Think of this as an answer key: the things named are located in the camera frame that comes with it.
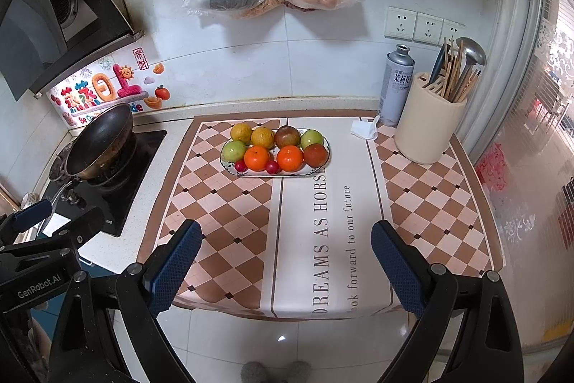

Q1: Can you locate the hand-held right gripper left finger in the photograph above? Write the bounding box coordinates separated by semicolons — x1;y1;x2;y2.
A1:
36;219;202;383

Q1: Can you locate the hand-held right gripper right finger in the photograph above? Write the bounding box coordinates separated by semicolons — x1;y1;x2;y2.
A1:
370;220;525;383

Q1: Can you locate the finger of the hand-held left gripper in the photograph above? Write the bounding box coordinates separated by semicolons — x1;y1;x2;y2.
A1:
0;200;57;240
54;206;106;250

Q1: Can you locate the floral ceramic plate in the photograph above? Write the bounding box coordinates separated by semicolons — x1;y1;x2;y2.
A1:
220;127;331;178

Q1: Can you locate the green apple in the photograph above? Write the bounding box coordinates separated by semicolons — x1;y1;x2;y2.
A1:
300;129;325;150
221;140;247;162

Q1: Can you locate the orange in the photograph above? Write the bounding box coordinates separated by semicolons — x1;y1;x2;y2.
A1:
244;145;271;171
276;145;305;173

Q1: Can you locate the yellow citrus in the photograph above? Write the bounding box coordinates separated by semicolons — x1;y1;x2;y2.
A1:
230;123;254;144
250;126;275;149

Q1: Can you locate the dull reddish-green apple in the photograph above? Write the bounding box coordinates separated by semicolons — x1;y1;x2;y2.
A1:
274;125;302;149

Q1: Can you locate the person's left forearm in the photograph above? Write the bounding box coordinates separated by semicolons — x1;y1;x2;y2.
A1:
9;313;51;383

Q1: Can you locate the black gas stove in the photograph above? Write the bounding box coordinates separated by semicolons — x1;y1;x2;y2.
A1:
45;129;168;238

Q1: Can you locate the dark wok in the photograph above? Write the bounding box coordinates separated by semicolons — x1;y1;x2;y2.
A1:
42;102;136;215

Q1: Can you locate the checkered table mat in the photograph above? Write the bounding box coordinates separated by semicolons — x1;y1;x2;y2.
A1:
137;116;505;318

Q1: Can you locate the grey slipper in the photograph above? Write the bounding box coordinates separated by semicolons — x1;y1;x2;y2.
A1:
280;360;311;383
241;361;276;383

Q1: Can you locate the red window sticker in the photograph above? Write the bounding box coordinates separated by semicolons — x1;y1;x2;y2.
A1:
475;143;507;193

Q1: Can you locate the frosted glass door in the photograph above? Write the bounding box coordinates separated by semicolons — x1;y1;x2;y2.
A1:
466;0;574;366

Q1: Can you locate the cream utensil holder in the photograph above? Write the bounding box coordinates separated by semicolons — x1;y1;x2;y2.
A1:
395;72;468;166

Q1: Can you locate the white tissue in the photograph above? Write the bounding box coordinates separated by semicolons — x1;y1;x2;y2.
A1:
350;116;382;140

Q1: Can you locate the yellow object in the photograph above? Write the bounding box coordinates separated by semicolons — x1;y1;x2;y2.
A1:
542;320;571;343

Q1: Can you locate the grey metal canister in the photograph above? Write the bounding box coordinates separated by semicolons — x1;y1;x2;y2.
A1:
378;44;417;127

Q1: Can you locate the black range hood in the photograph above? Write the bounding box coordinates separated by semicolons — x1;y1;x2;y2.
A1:
0;0;145;102

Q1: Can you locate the bundle of wooden chopsticks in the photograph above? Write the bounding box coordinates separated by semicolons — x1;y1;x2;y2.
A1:
442;37;483;102

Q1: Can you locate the metal ladle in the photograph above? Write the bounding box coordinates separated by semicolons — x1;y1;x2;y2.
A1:
455;37;487;101

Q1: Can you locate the woven basket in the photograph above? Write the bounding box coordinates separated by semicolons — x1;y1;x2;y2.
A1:
242;0;315;18

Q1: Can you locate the colourful wall sticker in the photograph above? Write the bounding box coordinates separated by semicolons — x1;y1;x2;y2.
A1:
47;46;173;128

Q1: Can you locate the black handled knife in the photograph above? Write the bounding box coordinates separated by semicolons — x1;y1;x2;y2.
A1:
428;43;449;85

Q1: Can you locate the white wall socket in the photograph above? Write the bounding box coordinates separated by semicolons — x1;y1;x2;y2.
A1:
385;6;418;42
413;12;444;46
442;19;466;47

